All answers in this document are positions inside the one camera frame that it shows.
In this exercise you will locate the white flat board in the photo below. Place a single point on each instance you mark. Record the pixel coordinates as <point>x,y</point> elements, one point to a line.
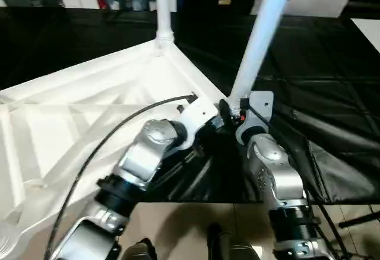
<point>368,31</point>

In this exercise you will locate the dark robot foot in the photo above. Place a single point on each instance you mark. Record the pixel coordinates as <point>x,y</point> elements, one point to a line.
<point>141,251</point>
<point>231,248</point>

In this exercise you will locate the white plastic table leg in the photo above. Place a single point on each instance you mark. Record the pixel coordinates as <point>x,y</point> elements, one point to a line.
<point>261,34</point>
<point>6,239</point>
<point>164,4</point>

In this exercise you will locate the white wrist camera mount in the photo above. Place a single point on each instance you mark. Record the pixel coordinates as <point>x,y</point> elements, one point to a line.
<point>261,105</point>
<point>199,111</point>

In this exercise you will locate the white plastic table top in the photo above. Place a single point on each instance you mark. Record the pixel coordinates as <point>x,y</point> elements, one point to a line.
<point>59,93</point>

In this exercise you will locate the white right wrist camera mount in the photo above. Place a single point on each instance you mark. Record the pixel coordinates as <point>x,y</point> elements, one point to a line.
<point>261,105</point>

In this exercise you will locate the red figurine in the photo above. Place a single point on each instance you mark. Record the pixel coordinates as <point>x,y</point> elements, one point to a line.
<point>102,0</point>

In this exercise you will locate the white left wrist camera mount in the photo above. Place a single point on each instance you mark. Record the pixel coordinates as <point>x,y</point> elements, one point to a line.
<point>199,111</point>

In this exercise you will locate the dark robot right foot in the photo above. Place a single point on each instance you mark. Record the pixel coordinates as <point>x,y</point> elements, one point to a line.
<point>231,248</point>

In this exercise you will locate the small white cup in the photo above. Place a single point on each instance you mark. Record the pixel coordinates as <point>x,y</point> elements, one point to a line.
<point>152,5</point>
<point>115,4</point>

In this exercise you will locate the dark robot left foot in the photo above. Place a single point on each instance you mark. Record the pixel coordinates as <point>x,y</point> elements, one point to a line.
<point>141,251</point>

